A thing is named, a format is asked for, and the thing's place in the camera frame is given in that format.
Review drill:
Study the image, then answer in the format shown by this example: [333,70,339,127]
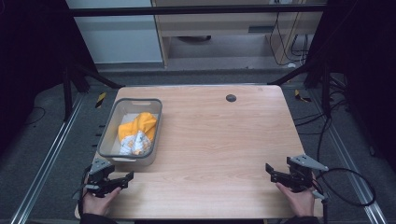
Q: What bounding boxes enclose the light wooden desk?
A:
[150,0,328,67]

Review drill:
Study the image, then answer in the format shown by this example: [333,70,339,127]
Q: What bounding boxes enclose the black hanging cables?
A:
[269,11,311,67]

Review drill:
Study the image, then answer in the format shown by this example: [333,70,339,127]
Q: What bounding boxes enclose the white cabinet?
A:
[64,0,164,65]

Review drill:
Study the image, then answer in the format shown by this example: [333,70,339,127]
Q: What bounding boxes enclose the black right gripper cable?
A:
[314,167,377,208]

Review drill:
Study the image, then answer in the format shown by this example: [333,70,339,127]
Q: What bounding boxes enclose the person's left hand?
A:
[81,186,122,217]

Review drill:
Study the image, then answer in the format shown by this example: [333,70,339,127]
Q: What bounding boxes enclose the person's right hand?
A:
[275,181,317,218]

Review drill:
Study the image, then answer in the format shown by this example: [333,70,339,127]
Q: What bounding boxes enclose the black floor cables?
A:
[293,73,349,162]

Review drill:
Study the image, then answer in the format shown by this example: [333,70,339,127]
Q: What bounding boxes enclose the orange and white cloth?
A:
[117,111,159,157]

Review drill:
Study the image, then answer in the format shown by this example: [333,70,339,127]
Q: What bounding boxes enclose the grey plastic basket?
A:
[96,97,163,167]

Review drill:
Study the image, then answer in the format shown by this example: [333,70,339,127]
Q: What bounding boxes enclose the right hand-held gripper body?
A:
[285,154,330,201]

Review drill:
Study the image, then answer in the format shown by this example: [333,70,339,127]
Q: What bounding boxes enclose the thin black floor cable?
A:
[23,106,47,126]

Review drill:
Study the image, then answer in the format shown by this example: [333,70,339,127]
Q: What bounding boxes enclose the black and yellow tape strip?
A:
[293,89,312,104]
[94,91,107,109]

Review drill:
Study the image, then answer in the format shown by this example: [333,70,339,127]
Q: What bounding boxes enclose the black horizontal bar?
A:
[66,3,328,18]

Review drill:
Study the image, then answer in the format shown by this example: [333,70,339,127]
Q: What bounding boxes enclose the aluminium floor rail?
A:
[8,92,87,224]
[307,90,389,224]

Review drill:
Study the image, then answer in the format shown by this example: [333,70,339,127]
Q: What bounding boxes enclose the black metal stand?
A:
[266,59,332,119]
[62,60,125,123]

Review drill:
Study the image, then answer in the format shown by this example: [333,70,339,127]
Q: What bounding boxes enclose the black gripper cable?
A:
[77,164,93,217]
[314,167,377,208]

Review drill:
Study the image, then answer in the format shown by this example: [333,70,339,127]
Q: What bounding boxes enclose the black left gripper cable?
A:
[77,164,93,217]

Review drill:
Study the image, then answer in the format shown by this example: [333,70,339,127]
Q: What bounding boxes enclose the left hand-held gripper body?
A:
[84,157,116,199]

